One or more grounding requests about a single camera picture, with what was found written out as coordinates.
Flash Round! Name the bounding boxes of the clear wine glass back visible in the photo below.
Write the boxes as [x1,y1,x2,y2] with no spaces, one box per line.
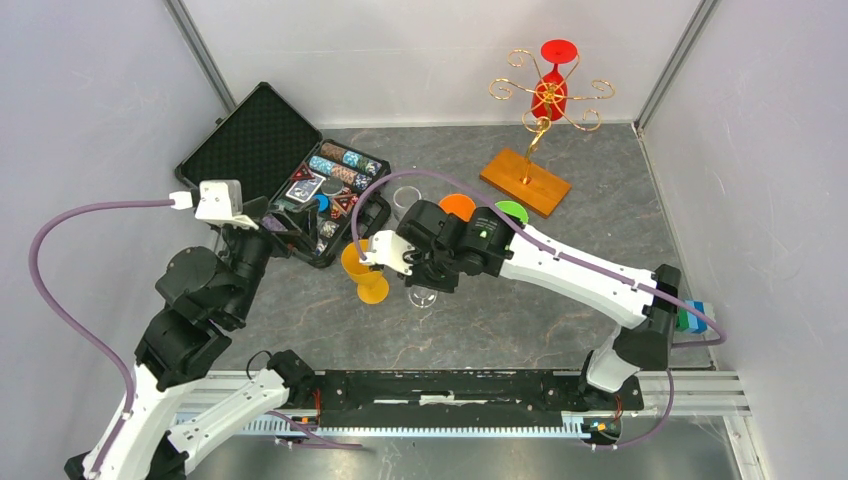
[408,286,438,309]

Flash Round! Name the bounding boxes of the clear wine glass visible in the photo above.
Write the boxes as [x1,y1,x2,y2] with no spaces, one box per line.
[392,185,422,227]
[408,286,438,309]

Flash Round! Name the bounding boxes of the orange wine glass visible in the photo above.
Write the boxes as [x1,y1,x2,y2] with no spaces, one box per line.
[438,193,477,222]

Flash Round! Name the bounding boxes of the yellow wine glass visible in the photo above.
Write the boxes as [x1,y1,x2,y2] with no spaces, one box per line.
[340,240,390,305]

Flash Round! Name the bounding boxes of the clear wine glass front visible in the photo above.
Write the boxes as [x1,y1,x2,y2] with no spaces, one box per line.
[392,185,422,227]

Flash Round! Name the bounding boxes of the green wine glass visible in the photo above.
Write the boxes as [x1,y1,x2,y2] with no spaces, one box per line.
[495,200,529,224]

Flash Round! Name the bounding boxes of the red wine glass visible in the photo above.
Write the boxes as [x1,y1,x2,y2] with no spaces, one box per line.
[531,39,579,122]

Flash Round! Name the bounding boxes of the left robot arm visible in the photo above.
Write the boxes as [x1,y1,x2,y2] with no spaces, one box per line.
[64,226,316,479]

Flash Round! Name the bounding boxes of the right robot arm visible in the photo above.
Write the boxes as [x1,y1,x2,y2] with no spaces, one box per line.
[395,200,682,408]

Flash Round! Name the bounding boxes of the gold rack with wooden base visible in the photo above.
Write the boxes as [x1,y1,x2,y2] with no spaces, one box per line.
[479,48,617,220]

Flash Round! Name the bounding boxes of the blue round chip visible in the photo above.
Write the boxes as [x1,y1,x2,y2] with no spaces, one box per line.
[313,194,330,212]

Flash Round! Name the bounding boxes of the playing card deck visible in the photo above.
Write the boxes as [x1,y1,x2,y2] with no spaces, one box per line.
[284,175,326,204]

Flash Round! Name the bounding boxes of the black poker chip case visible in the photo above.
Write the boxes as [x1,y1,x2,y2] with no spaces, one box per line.
[175,82,391,269]

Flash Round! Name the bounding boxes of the green blue toy bricks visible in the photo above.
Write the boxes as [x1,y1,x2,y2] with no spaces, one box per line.
[675,300,714,334]

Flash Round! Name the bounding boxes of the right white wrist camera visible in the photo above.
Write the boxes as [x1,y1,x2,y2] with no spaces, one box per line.
[359,230,415,276]

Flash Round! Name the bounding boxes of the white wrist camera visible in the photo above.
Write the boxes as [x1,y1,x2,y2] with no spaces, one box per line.
[359,230,415,276]
[168,179,259,230]

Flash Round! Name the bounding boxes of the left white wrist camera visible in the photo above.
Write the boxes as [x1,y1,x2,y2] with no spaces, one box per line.
[168,179,259,230]

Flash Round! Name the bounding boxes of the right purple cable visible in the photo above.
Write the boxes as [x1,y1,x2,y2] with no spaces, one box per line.
[351,168,729,450]

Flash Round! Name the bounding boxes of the purple cable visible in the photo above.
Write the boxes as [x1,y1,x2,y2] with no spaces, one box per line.
[351,168,729,450]
[28,199,175,480]

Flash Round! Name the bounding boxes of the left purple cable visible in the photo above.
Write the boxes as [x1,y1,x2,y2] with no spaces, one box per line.
[28,199,175,480]

